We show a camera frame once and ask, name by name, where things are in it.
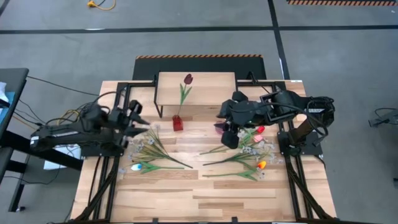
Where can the white blossom artificial spray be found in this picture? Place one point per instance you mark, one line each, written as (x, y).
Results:
(230, 159)
(158, 153)

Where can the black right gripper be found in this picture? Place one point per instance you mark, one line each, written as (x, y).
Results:
(244, 113)

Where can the blue desk tray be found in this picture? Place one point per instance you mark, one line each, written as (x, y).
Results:
(7, 109)

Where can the black hazard-striped floor mat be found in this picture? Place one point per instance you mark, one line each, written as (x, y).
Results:
(149, 67)

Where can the white printed paper sheet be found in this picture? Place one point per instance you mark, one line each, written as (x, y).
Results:
(51, 165)

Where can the wooden shelf with black legs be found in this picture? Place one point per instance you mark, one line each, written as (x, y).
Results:
(211, 90)

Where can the orange black hazard floor strip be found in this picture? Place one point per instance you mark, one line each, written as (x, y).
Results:
(342, 2)

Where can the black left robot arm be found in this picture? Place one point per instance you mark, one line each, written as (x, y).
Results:
(62, 137)

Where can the dark red artificial tulip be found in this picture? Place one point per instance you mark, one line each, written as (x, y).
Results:
(188, 79)

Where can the dark grey side desk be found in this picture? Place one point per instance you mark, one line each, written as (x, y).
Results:
(12, 81)

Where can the black aluminium table frame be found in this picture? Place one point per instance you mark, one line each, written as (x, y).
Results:
(140, 84)

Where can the red glass vase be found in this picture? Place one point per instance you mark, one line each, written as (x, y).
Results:
(178, 124)

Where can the orange yellow artificial tulip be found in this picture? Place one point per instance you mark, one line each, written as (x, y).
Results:
(261, 165)

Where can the purple ribbed glass vase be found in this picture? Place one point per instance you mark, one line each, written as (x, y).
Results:
(218, 128)

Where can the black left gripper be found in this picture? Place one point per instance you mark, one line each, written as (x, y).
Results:
(121, 124)

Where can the white crumpled paper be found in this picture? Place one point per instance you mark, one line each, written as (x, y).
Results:
(2, 93)

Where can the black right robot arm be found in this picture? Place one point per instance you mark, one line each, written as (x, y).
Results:
(320, 107)

